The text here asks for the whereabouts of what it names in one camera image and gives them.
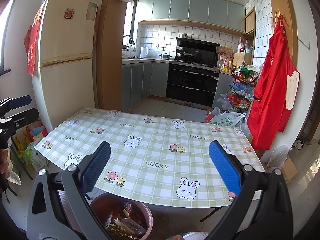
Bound clear plastic bag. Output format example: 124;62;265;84
266;145;289;173

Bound grey lower cabinets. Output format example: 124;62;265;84
122;61;170;112

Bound grey upper cabinets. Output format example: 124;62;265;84
137;0;247;33

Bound cardboard box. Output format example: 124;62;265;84
266;156;298;183

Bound grey cabinets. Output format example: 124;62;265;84
122;61;170;112
137;0;247;33

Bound black wire rack with snacks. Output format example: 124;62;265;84
226;66;260;117

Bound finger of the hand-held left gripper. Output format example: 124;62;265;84
0;108;40;135
0;95;32;113

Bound yellow wall hook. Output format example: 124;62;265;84
274;9;288;28

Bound paper note on fridge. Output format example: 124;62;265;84
86;1;98;21

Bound pink plastic bin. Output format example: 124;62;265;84
89;192;153;240

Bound white bag with green print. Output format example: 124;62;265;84
211;112;247;128

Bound cream refrigerator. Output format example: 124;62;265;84
31;0;98;130

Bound red hanging banner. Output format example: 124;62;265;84
24;7;44;76

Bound crumpled white plastic bags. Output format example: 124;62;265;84
217;94;232;110

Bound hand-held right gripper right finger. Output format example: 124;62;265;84
209;140;294;240

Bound checkered bunny tablecloth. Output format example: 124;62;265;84
33;107;265;208

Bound black table leg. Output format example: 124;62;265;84
200;206;223;222

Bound group of bottles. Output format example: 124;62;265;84
237;39;253;54

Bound black range hood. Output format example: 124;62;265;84
176;37;221;67

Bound red apron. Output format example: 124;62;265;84
247;15;300;150

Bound pile of colourful floor bags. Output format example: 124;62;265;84
11;121;50;172

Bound wooden wall cabinet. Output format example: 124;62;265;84
245;6;256;34

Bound person's white clothing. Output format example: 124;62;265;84
172;231;213;240

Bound pile of snack packets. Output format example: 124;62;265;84
219;45;235;72

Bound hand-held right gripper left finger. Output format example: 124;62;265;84
26;141;112;240

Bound black oven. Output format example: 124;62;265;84
165;62;220;107

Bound person's left hand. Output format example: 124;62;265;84
0;149;12;178

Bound kitchen faucet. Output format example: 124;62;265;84
122;35;135;52

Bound window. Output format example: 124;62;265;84
0;0;15;73

